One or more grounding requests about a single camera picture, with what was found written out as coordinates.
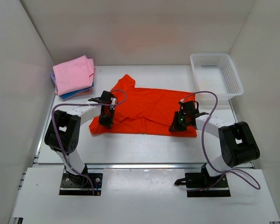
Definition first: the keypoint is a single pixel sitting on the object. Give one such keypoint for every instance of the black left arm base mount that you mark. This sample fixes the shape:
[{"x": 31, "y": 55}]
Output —
[{"x": 72, "y": 185}]

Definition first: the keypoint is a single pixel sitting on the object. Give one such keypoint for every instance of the pink folded t shirt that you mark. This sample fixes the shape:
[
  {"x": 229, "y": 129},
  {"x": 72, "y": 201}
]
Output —
[{"x": 74, "y": 75}]

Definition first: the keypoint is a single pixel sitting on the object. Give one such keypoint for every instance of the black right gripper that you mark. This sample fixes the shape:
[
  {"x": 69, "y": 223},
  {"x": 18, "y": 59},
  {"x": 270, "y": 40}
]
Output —
[{"x": 177, "y": 123}]

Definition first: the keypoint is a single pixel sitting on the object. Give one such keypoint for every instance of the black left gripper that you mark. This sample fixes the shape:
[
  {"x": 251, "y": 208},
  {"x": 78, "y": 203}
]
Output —
[{"x": 106, "y": 118}]

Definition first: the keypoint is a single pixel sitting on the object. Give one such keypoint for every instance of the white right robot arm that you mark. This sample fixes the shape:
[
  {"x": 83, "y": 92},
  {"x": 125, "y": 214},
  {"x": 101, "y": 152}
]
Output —
[{"x": 237, "y": 143}]

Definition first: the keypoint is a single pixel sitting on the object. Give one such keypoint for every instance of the orange t shirt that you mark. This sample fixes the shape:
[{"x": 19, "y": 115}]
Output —
[{"x": 144, "y": 111}]

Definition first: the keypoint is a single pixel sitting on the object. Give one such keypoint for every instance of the blue folded t shirt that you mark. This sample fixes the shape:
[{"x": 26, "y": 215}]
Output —
[{"x": 84, "y": 91}]

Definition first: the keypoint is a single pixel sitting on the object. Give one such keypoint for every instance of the lilac folded t shirt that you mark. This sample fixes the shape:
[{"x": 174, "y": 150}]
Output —
[{"x": 64, "y": 96}]

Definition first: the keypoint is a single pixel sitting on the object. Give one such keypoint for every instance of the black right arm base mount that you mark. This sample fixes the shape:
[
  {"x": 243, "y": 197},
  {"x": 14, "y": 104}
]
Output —
[{"x": 203, "y": 185}]

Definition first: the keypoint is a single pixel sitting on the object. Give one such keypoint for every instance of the white plastic basket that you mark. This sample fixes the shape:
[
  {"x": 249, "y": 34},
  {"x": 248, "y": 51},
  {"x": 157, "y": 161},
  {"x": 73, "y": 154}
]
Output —
[{"x": 217, "y": 73}]

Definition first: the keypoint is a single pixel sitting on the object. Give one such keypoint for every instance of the salmon folded t shirt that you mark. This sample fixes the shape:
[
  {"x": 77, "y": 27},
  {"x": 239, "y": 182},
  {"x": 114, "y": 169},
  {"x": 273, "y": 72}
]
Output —
[{"x": 71, "y": 94}]

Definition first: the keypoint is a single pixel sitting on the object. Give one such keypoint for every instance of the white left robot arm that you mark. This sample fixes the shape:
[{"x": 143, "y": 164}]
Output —
[{"x": 62, "y": 135}]

